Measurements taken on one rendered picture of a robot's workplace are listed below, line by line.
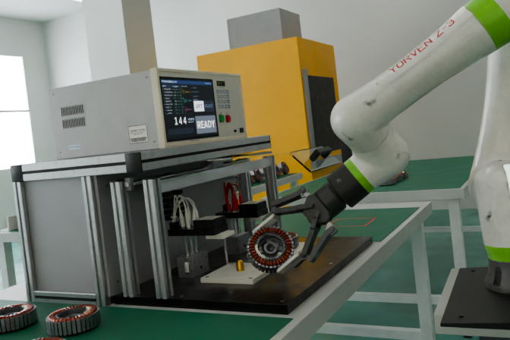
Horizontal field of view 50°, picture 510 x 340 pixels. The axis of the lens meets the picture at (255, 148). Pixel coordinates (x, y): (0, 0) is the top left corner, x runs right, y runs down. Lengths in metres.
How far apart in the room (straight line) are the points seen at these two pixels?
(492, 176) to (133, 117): 0.87
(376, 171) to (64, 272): 0.83
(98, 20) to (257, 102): 1.78
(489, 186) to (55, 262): 1.06
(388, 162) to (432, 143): 5.39
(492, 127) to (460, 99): 5.23
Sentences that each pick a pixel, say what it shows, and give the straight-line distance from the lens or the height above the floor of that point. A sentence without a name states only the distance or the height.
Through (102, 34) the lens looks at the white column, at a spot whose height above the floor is 2.25.
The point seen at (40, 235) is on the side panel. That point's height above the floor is 0.92.
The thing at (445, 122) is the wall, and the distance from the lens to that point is 6.60.
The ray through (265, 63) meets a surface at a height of 1.76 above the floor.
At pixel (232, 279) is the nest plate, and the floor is 0.78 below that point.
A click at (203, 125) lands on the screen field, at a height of 1.16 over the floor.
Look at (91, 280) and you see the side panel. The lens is 1.47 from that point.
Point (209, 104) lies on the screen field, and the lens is 1.60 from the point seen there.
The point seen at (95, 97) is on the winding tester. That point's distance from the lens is 1.55.
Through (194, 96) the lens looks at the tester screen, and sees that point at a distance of 1.54.
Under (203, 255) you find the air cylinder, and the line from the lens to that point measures 1.51.
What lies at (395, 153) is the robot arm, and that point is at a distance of 1.25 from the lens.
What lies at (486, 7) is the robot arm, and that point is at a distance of 1.19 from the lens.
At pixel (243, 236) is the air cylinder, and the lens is 1.70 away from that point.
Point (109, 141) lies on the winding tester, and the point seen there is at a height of 1.15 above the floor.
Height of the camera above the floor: 1.13
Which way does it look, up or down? 2 degrees down
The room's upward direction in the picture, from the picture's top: 6 degrees counter-clockwise
